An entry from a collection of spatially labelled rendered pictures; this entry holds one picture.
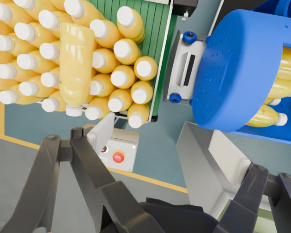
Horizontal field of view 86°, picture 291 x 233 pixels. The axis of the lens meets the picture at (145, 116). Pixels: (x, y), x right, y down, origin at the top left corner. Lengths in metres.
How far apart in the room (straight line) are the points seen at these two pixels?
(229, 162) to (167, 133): 1.50
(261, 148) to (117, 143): 1.75
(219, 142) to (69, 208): 2.48
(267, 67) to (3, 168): 2.68
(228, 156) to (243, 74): 0.18
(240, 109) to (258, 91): 0.04
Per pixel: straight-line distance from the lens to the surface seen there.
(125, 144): 0.49
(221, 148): 0.20
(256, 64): 0.34
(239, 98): 0.34
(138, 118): 0.44
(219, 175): 0.93
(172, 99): 0.57
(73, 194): 2.40
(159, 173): 1.92
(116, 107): 0.44
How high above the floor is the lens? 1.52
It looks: 72 degrees down
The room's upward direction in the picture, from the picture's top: 167 degrees counter-clockwise
